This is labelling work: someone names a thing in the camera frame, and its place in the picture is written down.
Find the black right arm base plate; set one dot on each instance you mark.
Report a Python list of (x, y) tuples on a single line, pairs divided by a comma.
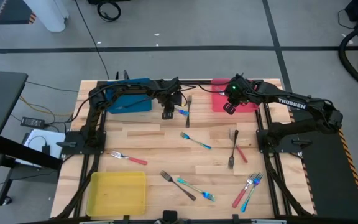
[(300, 143)]

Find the black desk leg frame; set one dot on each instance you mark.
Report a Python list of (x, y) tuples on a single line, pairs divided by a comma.
[(26, 152)]

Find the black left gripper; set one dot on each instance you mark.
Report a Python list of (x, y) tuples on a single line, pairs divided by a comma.
[(165, 97)]

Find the small hazard-striped black mat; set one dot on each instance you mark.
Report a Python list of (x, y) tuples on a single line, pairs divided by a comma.
[(14, 11)]

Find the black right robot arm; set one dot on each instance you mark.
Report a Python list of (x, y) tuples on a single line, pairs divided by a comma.
[(291, 102)]

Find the blue plastic bin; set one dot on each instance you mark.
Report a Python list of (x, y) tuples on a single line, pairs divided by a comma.
[(135, 104)]

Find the iridescent blue metal fork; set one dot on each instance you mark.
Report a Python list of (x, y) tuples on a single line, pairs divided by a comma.
[(182, 112), (246, 202), (208, 195), (197, 142)]

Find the small yellow tag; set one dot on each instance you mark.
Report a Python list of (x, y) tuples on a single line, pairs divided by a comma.
[(185, 103)]

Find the small black charger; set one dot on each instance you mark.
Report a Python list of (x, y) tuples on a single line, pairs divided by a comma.
[(46, 150)]

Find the white pillar base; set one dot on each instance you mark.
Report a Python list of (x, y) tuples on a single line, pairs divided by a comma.
[(48, 15)]

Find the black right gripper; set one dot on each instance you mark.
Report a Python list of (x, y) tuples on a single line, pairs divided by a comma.
[(242, 93)]

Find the yellow plastic bin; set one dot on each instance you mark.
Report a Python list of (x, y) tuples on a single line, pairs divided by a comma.
[(117, 202)]

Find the white board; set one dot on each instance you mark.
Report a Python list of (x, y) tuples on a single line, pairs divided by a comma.
[(54, 140)]

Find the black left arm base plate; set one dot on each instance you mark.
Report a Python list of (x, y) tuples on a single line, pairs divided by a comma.
[(70, 150)]

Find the large hazard-striped black mat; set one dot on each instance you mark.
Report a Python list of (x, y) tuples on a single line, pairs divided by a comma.
[(328, 186)]

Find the black aluminium table frame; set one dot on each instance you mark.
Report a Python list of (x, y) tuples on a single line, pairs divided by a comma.
[(197, 82)]

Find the black power adapter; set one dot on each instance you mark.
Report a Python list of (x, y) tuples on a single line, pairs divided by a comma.
[(31, 122)]

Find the black metal fork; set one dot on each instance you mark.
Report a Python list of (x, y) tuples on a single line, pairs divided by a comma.
[(188, 118), (179, 186), (234, 147)]

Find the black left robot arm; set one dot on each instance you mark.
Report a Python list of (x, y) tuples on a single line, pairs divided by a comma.
[(154, 85)]

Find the black table clamp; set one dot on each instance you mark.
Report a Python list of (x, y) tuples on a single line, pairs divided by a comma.
[(126, 75), (117, 75)]

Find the black caster wheel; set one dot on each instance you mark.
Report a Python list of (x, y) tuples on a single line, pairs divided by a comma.
[(7, 200)]

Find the red plastic bin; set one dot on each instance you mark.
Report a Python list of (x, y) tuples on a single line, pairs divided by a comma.
[(219, 104)]

